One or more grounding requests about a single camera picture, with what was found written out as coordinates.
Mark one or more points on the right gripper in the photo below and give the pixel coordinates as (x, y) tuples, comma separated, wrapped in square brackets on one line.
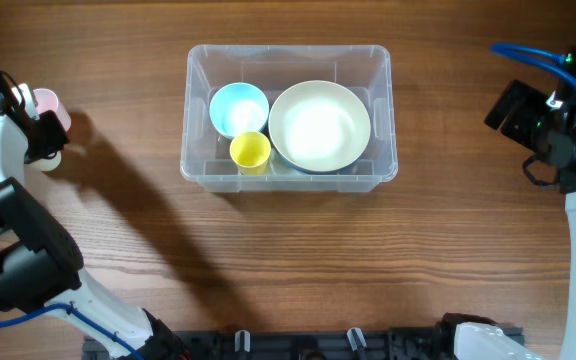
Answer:
[(515, 127)]

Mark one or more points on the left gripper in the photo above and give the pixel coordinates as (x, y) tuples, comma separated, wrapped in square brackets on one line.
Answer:
[(58, 137)]

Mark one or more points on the pink cup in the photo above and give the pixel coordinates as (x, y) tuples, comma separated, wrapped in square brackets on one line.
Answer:
[(47, 100)]

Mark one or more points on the pale green cup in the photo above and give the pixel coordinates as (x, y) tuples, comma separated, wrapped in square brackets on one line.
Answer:
[(47, 165)]

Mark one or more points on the light blue bowl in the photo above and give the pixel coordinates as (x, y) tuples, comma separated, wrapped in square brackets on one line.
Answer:
[(237, 108)]

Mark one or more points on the cream plate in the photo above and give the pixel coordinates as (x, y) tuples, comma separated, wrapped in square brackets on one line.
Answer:
[(319, 126)]

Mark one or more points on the yellow cup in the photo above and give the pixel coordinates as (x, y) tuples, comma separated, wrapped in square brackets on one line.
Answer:
[(251, 152)]

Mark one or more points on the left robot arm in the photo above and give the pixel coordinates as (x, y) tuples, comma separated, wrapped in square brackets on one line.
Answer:
[(41, 267)]

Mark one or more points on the clear plastic storage container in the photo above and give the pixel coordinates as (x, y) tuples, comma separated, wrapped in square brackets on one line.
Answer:
[(363, 69)]

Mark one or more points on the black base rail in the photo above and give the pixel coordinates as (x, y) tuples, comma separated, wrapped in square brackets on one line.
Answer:
[(394, 343)]

